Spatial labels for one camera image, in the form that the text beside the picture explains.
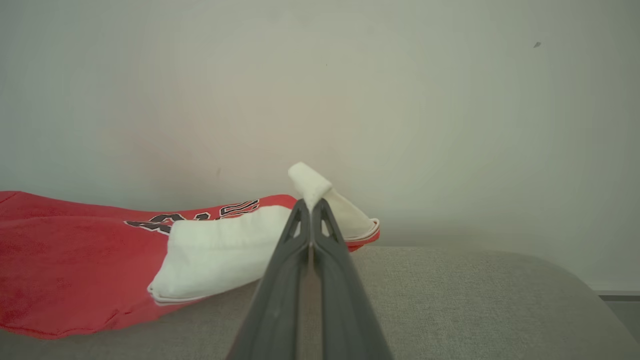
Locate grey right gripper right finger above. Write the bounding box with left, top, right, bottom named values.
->
left=311, top=198, right=394, bottom=360

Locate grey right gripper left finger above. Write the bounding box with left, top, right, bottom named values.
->
left=226, top=199, right=312, bottom=360

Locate red jersey with black print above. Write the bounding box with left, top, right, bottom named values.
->
left=0, top=161, right=381, bottom=341

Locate grey fabric sofa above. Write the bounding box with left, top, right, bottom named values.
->
left=0, top=245, right=640, bottom=360

